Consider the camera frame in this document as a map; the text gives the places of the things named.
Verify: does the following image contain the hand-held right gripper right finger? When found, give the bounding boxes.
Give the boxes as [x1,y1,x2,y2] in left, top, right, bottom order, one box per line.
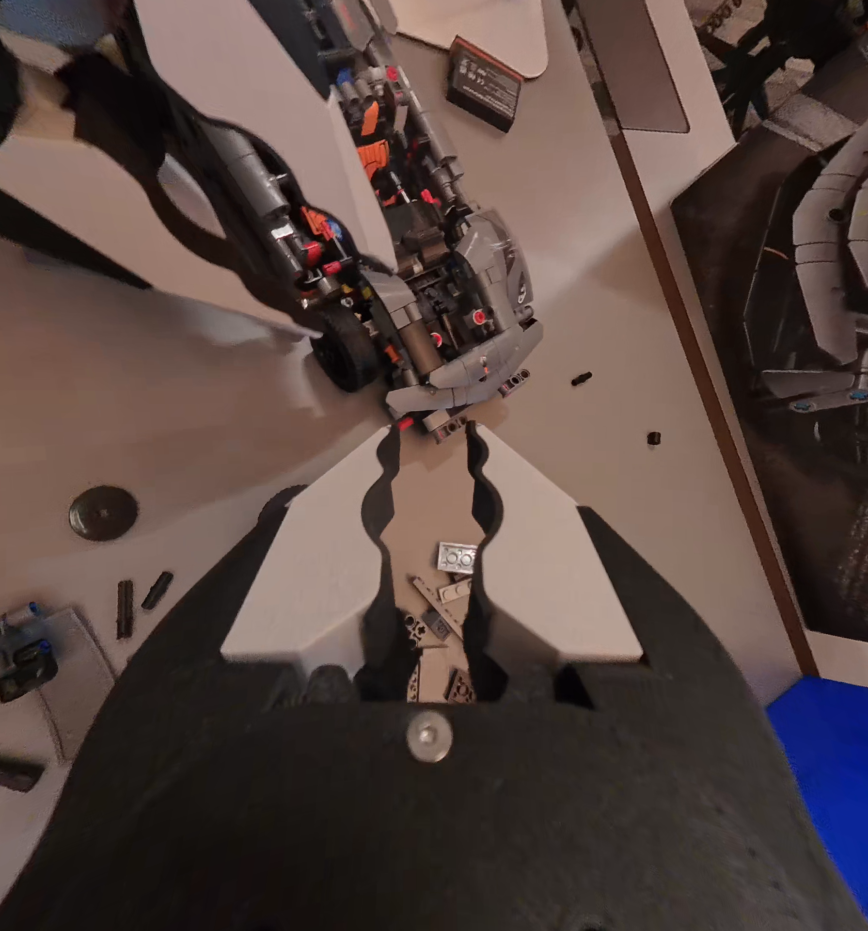
[465,420,646,703]

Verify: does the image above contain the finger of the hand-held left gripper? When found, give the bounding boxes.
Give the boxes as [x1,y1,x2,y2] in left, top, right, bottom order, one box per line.
[133,0,400,272]
[0,51,327,337]

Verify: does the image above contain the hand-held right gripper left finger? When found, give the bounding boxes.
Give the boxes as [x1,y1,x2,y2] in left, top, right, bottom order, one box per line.
[219,425,416,703]

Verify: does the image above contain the grey lego car model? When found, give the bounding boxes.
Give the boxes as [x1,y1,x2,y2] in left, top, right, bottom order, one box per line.
[216,0,545,445]

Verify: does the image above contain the black round lego disc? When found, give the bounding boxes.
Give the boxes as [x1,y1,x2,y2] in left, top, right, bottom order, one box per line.
[69,485,140,542]

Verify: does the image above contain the grey lego panel blue pins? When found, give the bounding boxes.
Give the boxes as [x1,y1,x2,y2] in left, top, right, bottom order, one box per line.
[0,602,115,761]

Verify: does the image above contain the black lego beam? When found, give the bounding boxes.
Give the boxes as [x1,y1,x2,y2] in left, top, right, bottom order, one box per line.
[0,753,46,794]

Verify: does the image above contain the dark lego set box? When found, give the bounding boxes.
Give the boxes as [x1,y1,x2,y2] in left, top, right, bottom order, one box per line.
[670,0,868,692]

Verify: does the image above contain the white book stand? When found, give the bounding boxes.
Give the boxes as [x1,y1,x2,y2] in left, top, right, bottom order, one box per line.
[389,0,551,78]

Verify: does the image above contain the black battery pack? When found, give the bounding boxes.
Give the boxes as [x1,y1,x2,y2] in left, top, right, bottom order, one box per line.
[444,35,523,134]

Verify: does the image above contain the blue plastic bin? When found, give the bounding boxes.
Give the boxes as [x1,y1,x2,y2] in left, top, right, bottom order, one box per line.
[764,675,868,926]

